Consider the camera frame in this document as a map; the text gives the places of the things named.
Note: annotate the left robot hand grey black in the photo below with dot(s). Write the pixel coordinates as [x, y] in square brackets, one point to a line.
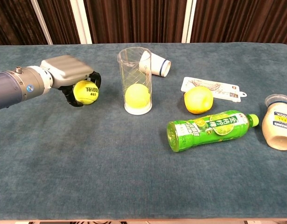
[66, 68]

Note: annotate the yellow-green tennis ball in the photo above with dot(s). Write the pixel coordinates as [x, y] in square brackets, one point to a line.
[86, 93]
[137, 95]

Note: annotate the clear plastic tube container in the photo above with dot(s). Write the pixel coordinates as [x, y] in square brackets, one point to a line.
[134, 70]

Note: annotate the brown pleated curtain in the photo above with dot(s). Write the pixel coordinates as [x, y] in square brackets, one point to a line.
[138, 21]

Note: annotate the teal velvet tablecloth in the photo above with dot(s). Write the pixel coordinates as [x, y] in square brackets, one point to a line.
[87, 177]

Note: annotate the yellow lemon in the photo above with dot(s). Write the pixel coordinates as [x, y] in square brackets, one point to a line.
[198, 100]

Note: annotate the green lime drink bottle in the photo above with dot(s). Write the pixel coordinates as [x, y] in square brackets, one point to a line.
[204, 131]

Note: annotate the white flat snack packet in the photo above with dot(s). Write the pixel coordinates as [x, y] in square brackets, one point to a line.
[225, 89]

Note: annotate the cream mayonnaise squeeze bottle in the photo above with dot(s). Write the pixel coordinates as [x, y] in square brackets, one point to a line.
[277, 130]

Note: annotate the white frame post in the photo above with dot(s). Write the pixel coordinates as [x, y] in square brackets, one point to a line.
[189, 21]
[41, 22]
[81, 22]

